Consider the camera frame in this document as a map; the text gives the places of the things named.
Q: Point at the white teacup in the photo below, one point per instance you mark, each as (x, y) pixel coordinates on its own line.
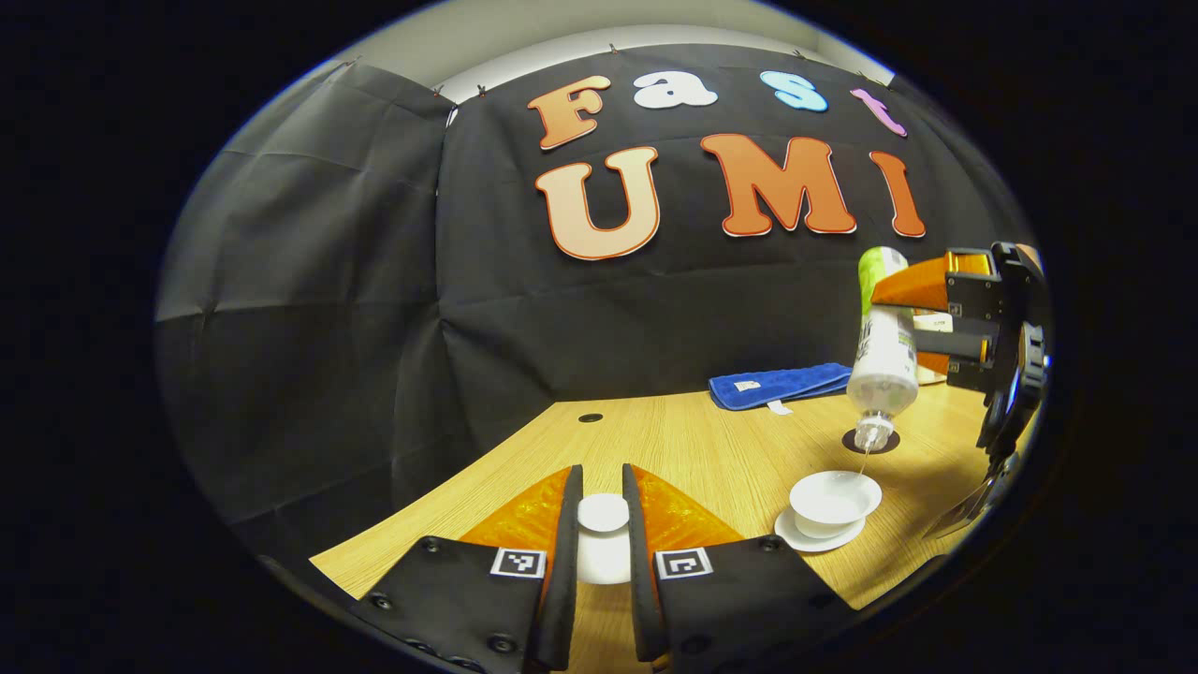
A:
(833, 501)

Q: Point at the white saucer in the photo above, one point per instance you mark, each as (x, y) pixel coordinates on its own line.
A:
(796, 538)

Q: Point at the clear water bottle green label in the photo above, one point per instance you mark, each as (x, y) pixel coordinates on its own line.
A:
(884, 365)

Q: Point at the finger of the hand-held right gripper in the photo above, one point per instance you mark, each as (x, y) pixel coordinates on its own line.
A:
(964, 360)
(936, 285)

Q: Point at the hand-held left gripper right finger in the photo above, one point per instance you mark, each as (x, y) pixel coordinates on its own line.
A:
(639, 580)

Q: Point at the dark round coaster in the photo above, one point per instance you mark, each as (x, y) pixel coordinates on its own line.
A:
(891, 440)

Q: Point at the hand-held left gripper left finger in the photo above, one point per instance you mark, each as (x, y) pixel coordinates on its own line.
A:
(566, 580)

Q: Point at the black backdrop cloth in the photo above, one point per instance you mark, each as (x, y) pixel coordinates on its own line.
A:
(328, 328)

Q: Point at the blue towel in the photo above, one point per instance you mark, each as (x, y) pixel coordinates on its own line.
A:
(777, 384)

